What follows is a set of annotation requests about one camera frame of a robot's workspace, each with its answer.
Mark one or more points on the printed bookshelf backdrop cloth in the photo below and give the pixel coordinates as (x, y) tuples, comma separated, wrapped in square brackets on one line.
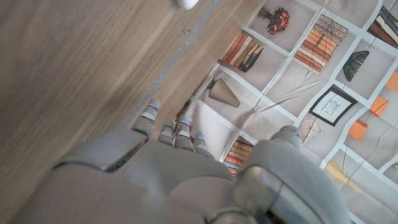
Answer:
[(311, 77)]

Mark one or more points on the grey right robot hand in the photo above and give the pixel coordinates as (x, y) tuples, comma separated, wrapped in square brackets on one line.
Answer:
[(174, 186)]

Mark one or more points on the white airpods case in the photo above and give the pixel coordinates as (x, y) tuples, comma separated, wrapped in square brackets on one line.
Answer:
[(188, 3)]

